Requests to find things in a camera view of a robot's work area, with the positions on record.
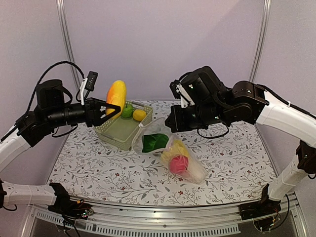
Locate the aluminium frame post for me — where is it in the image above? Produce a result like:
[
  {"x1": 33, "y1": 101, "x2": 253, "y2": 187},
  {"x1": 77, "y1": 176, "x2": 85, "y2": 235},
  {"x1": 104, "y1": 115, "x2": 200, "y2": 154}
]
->
[
  {"x1": 249, "y1": 0, "x2": 272, "y2": 82},
  {"x1": 56, "y1": 0, "x2": 80, "y2": 89}
]

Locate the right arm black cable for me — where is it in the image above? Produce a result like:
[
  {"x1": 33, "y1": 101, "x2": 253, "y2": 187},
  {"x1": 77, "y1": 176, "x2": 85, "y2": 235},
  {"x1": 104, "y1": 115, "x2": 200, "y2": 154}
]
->
[{"x1": 261, "y1": 85, "x2": 316, "y2": 119}]

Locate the orange yellow toy mango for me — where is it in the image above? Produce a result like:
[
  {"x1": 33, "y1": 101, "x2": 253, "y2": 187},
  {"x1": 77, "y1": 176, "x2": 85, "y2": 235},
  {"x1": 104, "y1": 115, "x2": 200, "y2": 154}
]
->
[{"x1": 106, "y1": 80, "x2": 127, "y2": 119}]

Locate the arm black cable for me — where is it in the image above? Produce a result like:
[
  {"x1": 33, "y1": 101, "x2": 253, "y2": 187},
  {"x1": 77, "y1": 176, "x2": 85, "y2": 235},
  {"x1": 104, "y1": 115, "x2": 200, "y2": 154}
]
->
[
  {"x1": 261, "y1": 85, "x2": 316, "y2": 119},
  {"x1": 26, "y1": 61, "x2": 86, "y2": 112}
]

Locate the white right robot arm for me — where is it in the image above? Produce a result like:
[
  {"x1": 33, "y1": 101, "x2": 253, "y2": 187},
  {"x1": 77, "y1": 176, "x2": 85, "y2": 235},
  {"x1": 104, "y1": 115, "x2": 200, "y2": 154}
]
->
[{"x1": 165, "y1": 66, "x2": 316, "y2": 220}]

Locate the red toy food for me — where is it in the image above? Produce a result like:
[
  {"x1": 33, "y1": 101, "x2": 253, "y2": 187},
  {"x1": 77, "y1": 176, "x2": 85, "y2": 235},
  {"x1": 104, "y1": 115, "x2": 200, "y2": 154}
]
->
[{"x1": 169, "y1": 155, "x2": 189, "y2": 174}]

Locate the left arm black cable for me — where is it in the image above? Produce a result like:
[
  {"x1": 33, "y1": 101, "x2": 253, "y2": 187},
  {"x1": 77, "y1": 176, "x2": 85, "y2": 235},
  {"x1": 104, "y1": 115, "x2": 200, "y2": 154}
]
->
[{"x1": 26, "y1": 61, "x2": 86, "y2": 112}]

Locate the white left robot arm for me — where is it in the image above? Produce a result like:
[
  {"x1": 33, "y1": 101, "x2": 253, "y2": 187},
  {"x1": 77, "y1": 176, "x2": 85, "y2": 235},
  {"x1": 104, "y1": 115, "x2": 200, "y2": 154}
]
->
[{"x1": 0, "y1": 79, "x2": 121, "y2": 218}]

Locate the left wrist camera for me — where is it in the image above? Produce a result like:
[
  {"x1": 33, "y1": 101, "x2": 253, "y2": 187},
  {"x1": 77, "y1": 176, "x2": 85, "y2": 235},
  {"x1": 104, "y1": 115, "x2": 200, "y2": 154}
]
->
[{"x1": 79, "y1": 71, "x2": 98, "y2": 105}]

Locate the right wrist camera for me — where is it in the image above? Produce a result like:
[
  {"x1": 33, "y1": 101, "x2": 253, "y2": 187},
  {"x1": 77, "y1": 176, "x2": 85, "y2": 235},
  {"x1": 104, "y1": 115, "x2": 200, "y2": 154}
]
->
[{"x1": 169, "y1": 80, "x2": 195, "y2": 109}]

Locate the green toy apple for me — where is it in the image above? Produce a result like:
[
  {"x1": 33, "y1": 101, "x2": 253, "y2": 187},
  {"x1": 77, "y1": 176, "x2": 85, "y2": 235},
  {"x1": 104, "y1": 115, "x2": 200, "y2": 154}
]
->
[{"x1": 121, "y1": 103, "x2": 134, "y2": 119}]

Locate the yellow toy lemon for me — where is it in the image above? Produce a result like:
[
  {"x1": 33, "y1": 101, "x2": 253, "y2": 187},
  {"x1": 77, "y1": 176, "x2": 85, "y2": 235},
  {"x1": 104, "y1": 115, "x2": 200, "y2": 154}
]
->
[{"x1": 132, "y1": 109, "x2": 147, "y2": 121}]

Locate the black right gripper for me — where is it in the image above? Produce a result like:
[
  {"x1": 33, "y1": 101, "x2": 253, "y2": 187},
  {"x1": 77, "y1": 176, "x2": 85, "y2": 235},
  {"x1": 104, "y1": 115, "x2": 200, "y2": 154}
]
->
[{"x1": 165, "y1": 101, "x2": 227, "y2": 132}]

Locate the pale green plastic basket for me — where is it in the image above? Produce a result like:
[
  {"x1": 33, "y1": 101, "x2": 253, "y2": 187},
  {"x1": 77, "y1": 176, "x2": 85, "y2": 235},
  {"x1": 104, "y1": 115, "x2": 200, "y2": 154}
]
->
[{"x1": 93, "y1": 101, "x2": 153, "y2": 151}]

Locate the left aluminium frame post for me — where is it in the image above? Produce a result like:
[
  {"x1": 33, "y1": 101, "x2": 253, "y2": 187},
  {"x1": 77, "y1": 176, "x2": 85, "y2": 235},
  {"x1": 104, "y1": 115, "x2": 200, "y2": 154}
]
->
[{"x1": 56, "y1": 0, "x2": 80, "y2": 89}]

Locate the right aluminium frame post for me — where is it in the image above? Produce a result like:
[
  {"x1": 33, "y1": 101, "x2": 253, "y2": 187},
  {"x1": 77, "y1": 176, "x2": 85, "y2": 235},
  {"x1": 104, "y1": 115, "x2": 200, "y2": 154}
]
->
[{"x1": 249, "y1": 0, "x2": 272, "y2": 82}]

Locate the toy napa cabbage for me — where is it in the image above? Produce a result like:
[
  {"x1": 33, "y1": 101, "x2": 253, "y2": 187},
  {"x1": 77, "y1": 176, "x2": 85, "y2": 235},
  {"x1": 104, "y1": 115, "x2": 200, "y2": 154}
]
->
[{"x1": 160, "y1": 139, "x2": 206, "y2": 184}]

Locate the clear zip top bag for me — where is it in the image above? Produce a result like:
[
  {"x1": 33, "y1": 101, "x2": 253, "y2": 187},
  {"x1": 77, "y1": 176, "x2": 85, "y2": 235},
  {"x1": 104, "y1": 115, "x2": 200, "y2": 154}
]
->
[{"x1": 131, "y1": 118, "x2": 206, "y2": 184}]

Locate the green toy leaf vegetable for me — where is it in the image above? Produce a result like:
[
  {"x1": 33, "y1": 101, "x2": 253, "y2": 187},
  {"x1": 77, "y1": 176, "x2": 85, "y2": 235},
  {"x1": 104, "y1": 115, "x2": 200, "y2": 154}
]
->
[{"x1": 142, "y1": 133, "x2": 169, "y2": 153}]

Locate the front aluminium rail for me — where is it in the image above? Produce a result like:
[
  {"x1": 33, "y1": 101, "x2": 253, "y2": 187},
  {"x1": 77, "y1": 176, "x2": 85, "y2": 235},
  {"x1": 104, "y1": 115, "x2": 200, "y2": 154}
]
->
[{"x1": 22, "y1": 193, "x2": 309, "y2": 237}]

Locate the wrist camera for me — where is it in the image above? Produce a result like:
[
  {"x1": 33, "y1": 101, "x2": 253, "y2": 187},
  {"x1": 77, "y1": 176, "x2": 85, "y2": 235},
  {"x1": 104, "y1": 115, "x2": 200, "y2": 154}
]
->
[
  {"x1": 169, "y1": 80, "x2": 195, "y2": 109},
  {"x1": 79, "y1": 71, "x2": 98, "y2": 105}
]

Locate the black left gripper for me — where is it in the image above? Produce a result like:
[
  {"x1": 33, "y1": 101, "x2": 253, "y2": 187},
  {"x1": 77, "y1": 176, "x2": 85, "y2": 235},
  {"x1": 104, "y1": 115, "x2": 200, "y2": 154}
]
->
[{"x1": 46, "y1": 97, "x2": 121, "y2": 128}]

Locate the floral patterned table mat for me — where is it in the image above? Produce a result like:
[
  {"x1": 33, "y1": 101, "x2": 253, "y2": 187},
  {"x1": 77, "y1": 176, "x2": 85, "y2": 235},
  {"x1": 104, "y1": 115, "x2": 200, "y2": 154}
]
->
[{"x1": 48, "y1": 99, "x2": 281, "y2": 206}]

